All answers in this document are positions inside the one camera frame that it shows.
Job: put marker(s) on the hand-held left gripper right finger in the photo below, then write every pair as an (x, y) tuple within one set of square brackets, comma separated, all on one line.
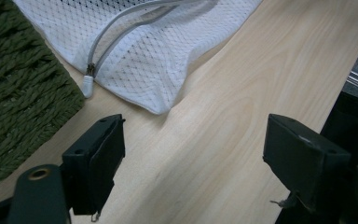
[(304, 165)]

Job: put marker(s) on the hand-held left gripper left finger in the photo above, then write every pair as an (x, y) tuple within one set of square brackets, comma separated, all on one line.
[(93, 168)]

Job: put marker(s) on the white mesh laundry bag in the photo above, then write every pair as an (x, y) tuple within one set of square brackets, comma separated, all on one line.
[(143, 59)]

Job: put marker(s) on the green knitted cloth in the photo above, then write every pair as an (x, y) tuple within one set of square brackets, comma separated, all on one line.
[(21, 93)]

